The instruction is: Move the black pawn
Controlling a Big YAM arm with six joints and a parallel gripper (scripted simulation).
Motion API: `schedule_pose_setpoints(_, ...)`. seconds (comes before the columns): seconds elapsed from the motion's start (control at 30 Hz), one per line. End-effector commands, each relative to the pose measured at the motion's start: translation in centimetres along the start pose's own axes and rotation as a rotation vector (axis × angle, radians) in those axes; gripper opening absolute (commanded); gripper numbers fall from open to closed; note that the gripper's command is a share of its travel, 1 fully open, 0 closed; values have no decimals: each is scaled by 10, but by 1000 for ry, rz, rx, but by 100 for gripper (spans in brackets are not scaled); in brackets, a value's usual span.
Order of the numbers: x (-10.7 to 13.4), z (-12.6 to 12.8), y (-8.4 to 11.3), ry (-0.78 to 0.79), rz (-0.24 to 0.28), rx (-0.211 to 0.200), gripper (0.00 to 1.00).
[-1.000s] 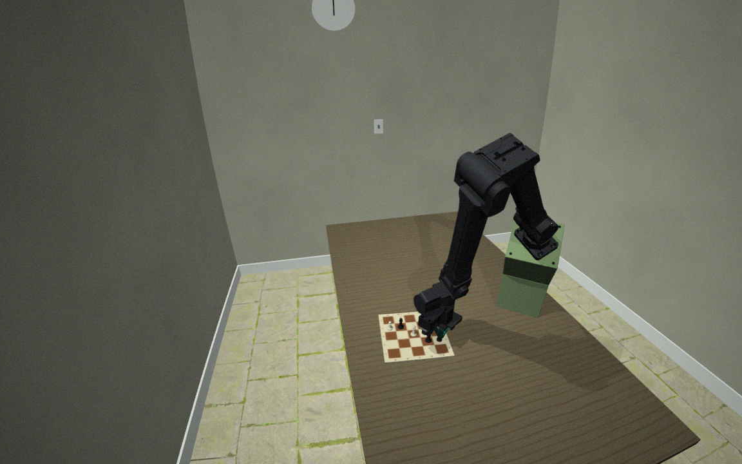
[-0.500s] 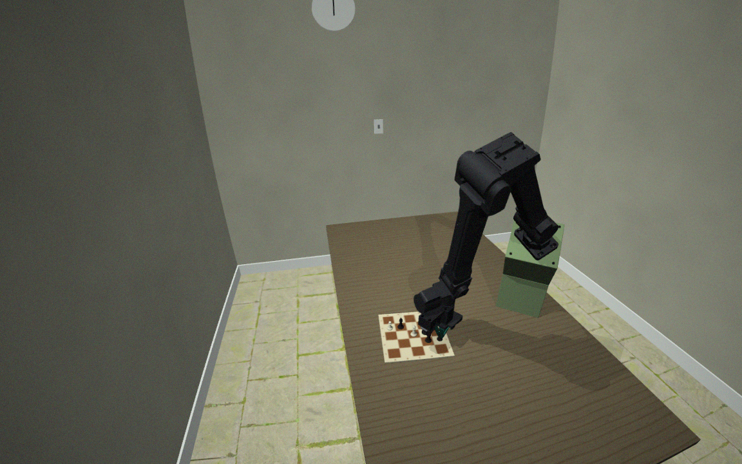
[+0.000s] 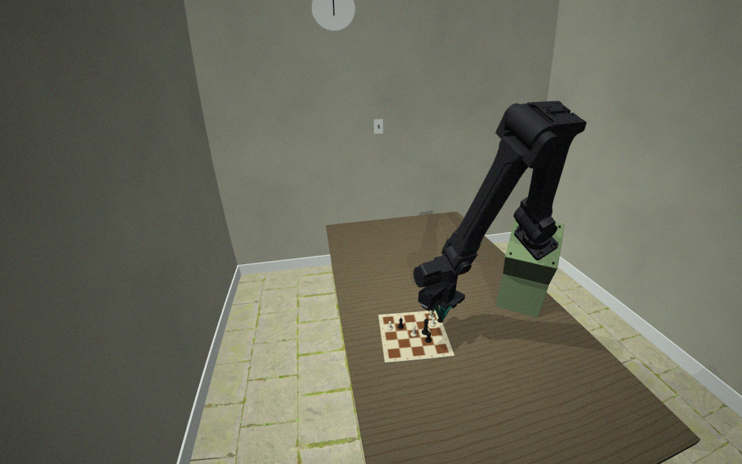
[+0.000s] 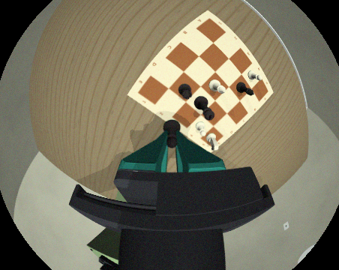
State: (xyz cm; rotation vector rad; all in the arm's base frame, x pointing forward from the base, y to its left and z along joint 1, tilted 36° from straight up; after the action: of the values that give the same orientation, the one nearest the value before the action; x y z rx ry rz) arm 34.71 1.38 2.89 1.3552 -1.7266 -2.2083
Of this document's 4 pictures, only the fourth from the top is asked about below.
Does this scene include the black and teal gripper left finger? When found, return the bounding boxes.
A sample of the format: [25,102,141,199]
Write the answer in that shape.
[117,130,168,173]

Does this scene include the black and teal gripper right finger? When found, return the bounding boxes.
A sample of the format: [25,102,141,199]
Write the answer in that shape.
[175,130,226,173]

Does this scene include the brown and cream chessboard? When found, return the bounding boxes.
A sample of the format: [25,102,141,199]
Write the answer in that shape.
[127,10,273,152]

